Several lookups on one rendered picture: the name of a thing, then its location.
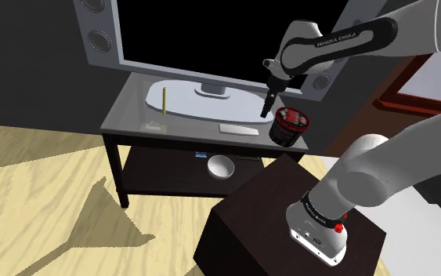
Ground black and red tub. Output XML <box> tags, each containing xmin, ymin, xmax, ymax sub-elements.
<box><xmin>268</xmin><ymin>106</ymin><xmax>311</xmax><ymax>147</ymax></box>

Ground white remote control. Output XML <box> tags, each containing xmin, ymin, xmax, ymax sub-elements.
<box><xmin>219</xmin><ymin>122</ymin><xmax>260</xmax><ymax>136</ymax></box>

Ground grey flat-screen television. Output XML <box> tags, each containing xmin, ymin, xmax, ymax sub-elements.
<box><xmin>73</xmin><ymin>0</ymin><xmax>387</xmax><ymax>125</ymax></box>

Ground white bowl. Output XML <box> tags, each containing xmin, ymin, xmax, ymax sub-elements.
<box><xmin>207</xmin><ymin>154</ymin><xmax>236</xmax><ymax>180</ymax></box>

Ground dark glass-top television table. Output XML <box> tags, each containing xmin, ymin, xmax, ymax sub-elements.
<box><xmin>100</xmin><ymin>71</ymin><xmax>309</xmax><ymax>209</ymax></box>

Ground small clear glass dish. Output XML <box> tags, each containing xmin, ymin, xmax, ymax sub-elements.
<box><xmin>139</xmin><ymin>119</ymin><xmax>168</xmax><ymax>135</ymax></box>

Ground red framed window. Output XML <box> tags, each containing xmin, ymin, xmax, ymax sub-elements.
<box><xmin>372</xmin><ymin>47</ymin><xmax>441</xmax><ymax>118</ymax></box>

